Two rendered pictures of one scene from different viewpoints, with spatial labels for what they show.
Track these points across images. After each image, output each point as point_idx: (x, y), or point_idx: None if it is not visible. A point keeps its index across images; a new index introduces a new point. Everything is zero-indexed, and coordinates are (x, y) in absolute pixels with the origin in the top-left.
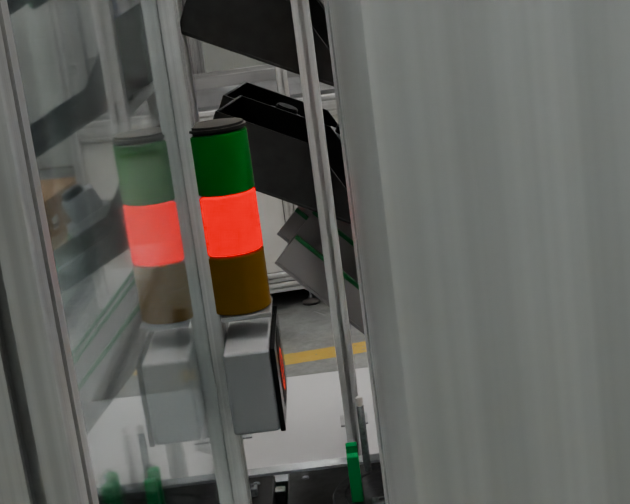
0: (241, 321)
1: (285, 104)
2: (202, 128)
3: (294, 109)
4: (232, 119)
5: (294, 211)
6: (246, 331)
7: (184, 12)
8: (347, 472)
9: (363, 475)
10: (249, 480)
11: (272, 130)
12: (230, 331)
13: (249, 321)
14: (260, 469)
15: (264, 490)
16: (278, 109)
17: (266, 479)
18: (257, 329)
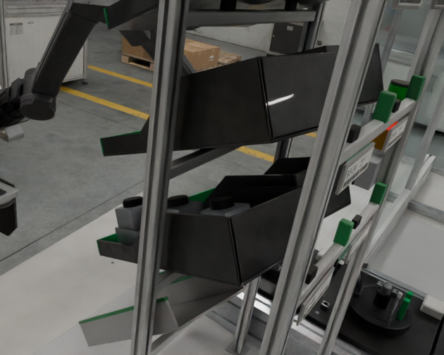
0: (376, 158)
1: (220, 200)
2: (408, 82)
3: (218, 197)
4: (395, 80)
5: (185, 323)
6: (378, 153)
7: (380, 82)
8: (274, 289)
9: (280, 268)
10: (318, 318)
11: (304, 157)
12: (383, 156)
13: (374, 156)
14: (303, 332)
15: (316, 306)
16: (263, 175)
17: (311, 312)
18: (374, 153)
